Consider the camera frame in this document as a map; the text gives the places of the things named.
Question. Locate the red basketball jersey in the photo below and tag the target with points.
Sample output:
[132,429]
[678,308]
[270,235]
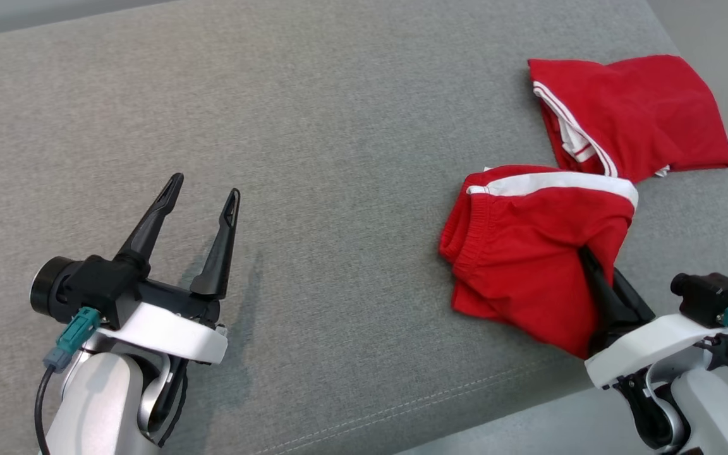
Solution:
[648,114]

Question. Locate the red shorts white hem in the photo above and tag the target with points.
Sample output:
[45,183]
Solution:
[528,253]

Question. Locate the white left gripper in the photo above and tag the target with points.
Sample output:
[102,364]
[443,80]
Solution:
[168,335]

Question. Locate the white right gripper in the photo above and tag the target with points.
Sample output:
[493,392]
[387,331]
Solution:
[655,347]

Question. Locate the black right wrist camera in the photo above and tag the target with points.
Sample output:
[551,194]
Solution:
[711,297]

